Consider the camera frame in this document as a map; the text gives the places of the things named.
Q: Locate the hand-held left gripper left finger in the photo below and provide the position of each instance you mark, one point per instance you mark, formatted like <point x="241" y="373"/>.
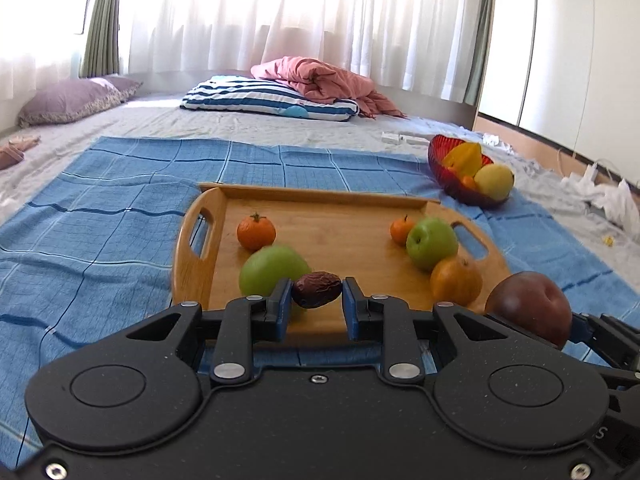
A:
<point x="284" y="310"/>

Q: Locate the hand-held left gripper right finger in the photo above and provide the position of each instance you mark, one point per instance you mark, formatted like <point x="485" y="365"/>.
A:
<point x="352" y="310"/>

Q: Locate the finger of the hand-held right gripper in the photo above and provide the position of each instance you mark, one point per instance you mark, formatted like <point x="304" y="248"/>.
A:
<point x="607" y="340"/>

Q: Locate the dried red date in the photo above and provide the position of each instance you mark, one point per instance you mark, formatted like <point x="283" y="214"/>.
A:
<point x="316" y="290"/>

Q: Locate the wooden tray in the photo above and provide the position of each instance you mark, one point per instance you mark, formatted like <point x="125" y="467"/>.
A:
<point x="340" y="240"/>

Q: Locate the small tangerine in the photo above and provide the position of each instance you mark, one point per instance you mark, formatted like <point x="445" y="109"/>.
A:
<point x="256" y="232"/>
<point x="401" y="231"/>

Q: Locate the dark red apple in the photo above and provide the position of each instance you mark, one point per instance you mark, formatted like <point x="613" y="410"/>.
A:
<point x="530" y="305"/>

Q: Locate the green apple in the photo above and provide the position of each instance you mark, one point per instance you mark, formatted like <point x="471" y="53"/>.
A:
<point x="272" y="270"/>
<point x="431" y="244"/>

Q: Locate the orange persimmon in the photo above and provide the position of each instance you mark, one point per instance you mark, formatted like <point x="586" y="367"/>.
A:
<point x="455" y="282"/>

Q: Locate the white crumpled clothes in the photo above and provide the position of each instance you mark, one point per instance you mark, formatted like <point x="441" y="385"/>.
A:
<point x="607" y="197"/>

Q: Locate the red glass bowl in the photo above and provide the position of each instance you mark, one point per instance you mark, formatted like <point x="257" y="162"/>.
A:
<point x="455" y="182"/>

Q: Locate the white power strip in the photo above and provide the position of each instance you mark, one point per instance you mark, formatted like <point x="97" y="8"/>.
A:
<point x="405" y="138"/>

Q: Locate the yellow starfruit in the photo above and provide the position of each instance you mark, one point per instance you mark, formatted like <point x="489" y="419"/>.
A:
<point x="467" y="157"/>

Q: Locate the yellow pear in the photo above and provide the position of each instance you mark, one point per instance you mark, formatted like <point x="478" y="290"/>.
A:
<point x="494" y="180"/>

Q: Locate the blue checked blanket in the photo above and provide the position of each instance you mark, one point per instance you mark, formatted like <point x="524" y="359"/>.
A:
<point x="100" y="220"/>

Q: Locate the blue striped pillow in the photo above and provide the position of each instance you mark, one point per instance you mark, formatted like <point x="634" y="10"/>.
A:
<point x="260" y="97"/>

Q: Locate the small white cloth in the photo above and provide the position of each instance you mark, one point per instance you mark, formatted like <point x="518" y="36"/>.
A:
<point x="497" y="142"/>

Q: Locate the pink crumpled blanket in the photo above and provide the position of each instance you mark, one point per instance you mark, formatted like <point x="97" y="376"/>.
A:
<point x="325" y="80"/>

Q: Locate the grey bed sheet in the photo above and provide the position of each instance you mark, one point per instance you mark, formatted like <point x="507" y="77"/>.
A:
<point x="150" y="120"/>

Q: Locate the white wardrobe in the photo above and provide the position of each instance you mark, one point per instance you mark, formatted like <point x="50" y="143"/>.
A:
<point x="575" y="50"/>

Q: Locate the white sheer curtain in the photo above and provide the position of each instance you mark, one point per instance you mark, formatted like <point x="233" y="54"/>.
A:
<point x="300" y="15"/>
<point x="35" y="35"/>

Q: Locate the purple pillow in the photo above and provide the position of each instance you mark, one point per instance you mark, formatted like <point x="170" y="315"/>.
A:
<point x="75" y="100"/>

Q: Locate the grey-green curtain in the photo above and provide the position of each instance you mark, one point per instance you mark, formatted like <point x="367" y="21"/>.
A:
<point x="102" y="20"/>
<point x="481" y="35"/>

